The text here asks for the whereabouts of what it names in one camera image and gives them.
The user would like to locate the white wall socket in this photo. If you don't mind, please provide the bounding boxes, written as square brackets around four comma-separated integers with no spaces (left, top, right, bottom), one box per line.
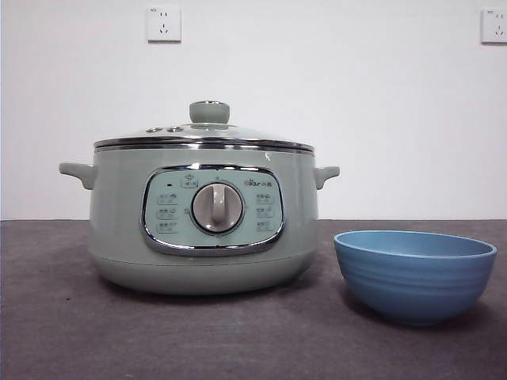
[480,8,507,44]
[146,5,182,44]

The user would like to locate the pale green electric steamer pot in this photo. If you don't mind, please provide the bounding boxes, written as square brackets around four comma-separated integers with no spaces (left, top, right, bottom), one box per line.
[58,146,341,296]

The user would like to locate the glass lid with green knob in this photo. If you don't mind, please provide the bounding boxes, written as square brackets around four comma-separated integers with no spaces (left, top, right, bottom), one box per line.
[93,101,316,154]

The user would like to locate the blue ribbed bowl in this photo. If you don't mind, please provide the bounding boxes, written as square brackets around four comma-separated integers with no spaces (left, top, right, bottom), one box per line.
[333,230,498,328]

